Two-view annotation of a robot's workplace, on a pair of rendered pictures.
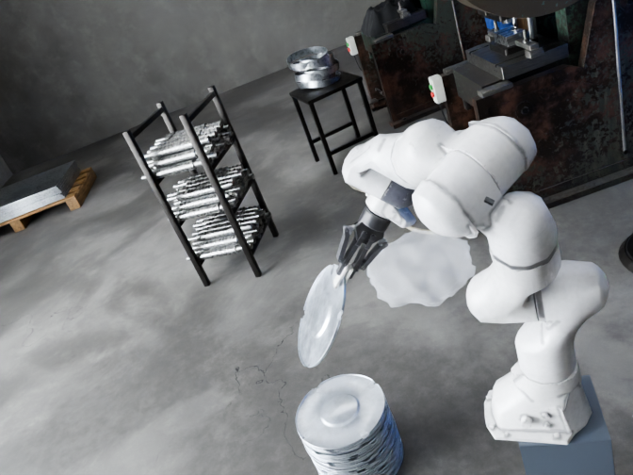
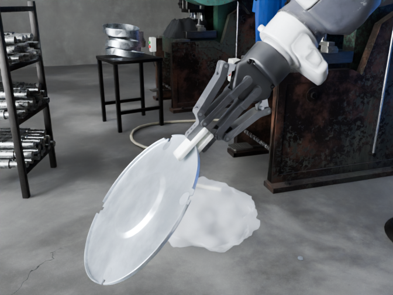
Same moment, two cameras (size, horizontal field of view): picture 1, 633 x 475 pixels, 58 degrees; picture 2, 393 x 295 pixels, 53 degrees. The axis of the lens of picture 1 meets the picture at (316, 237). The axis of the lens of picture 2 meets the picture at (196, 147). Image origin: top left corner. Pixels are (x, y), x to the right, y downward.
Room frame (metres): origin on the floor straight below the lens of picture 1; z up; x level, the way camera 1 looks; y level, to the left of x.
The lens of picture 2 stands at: (0.67, 0.19, 0.94)
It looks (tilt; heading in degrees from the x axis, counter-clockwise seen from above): 20 degrees down; 339
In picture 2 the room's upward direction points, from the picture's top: straight up
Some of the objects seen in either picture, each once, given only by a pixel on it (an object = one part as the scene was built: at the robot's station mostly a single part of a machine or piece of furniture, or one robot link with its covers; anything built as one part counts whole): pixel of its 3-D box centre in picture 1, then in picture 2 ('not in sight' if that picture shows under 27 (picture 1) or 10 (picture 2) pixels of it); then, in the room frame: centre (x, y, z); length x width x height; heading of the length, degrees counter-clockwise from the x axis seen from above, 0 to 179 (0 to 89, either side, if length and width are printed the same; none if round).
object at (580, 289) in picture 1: (559, 317); not in sight; (0.83, -0.39, 0.71); 0.18 x 0.11 x 0.25; 65
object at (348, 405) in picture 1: (339, 409); not in sight; (1.30, 0.13, 0.23); 0.29 x 0.29 x 0.01
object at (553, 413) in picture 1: (531, 389); not in sight; (0.86, -0.31, 0.52); 0.22 x 0.19 x 0.14; 70
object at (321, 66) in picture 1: (329, 105); (128, 75); (3.82, -0.42, 0.40); 0.45 x 0.40 x 0.79; 11
